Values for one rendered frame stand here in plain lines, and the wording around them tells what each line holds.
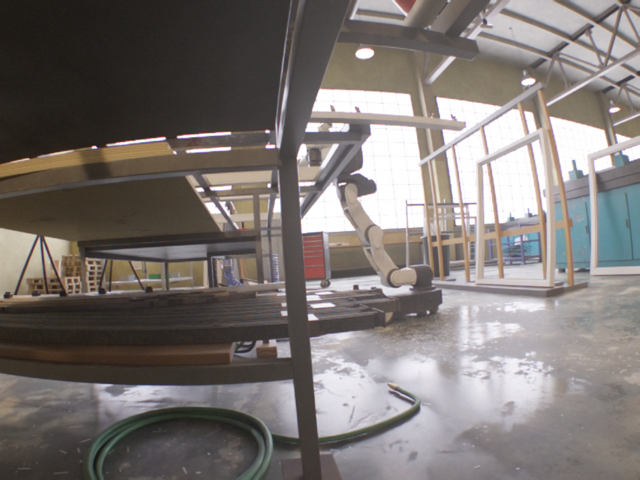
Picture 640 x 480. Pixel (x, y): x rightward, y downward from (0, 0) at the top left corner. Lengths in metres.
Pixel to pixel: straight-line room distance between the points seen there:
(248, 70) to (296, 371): 0.42
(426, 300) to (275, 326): 1.87
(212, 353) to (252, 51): 0.42
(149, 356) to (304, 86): 0.45
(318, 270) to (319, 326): 5.19
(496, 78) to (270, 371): 15.27
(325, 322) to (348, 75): 11.65
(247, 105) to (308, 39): 0.18
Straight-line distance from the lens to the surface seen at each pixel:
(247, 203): 9.64
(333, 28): 0.26
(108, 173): 0.59
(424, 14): 0.60
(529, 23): 13.95
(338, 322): 0.61
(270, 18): 0.29
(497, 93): 15.08
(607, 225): 4.59
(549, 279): 3.08
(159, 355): 0.57
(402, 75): 12.86
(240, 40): 0.32
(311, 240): 5.82
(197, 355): 0.55
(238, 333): 0.60
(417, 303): 2.34
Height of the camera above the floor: 0.43
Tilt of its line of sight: 4 degrees up
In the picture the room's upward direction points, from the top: 4 degrees counter-clockwise
